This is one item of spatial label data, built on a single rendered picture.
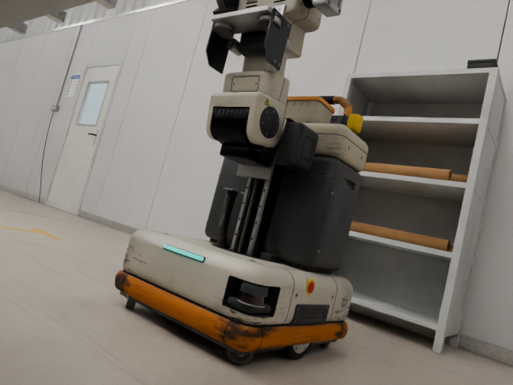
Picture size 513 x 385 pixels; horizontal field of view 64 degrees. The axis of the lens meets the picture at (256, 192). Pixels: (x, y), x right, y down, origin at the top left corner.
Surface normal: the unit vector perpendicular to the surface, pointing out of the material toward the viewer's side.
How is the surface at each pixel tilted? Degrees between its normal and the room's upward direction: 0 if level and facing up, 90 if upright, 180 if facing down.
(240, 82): 98
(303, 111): 92
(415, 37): 90
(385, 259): 90
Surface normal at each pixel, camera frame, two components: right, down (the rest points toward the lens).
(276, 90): 0.77, 0.14
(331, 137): -0.58, -0.22
